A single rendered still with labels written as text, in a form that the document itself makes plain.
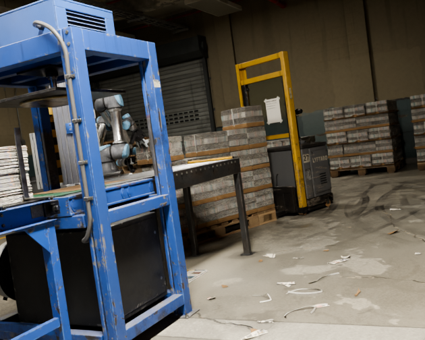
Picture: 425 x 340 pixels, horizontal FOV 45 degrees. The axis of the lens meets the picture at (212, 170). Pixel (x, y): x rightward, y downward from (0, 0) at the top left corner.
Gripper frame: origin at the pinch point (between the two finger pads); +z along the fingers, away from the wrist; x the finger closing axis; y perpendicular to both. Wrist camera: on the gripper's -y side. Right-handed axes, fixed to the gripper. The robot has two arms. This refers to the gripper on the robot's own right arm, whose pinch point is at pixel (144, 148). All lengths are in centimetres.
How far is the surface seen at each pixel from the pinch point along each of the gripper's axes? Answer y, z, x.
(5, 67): -129, -127, -143
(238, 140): 90, 58, -19
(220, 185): 40, 77, -19
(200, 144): 54, 35, -7
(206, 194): 20, 73, -18
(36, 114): -102, -92, -80
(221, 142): 69, 45, -18
